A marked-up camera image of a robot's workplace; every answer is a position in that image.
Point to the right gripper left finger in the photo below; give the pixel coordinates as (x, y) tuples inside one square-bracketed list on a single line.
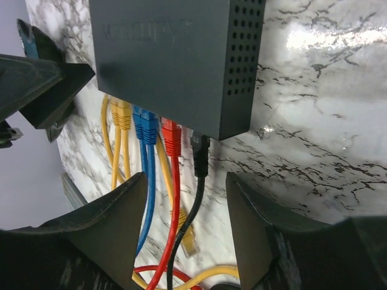
[(92, 247)]

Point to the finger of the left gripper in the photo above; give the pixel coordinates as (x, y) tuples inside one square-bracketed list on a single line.
[(40, 90)]

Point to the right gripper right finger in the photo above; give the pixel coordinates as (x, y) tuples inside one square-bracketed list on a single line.
[(277, 248)]

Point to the black network switch box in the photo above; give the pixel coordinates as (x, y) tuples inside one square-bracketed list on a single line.
[(193, 62)]

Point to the blue star-shaped dish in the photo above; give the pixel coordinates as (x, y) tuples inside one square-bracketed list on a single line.
[(37, 44)]

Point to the aluminium rail frame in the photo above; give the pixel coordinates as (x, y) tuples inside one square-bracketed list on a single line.
[(72, 194)]

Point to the blue ethernet cable long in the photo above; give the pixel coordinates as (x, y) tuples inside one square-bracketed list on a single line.
[(146, 129)]

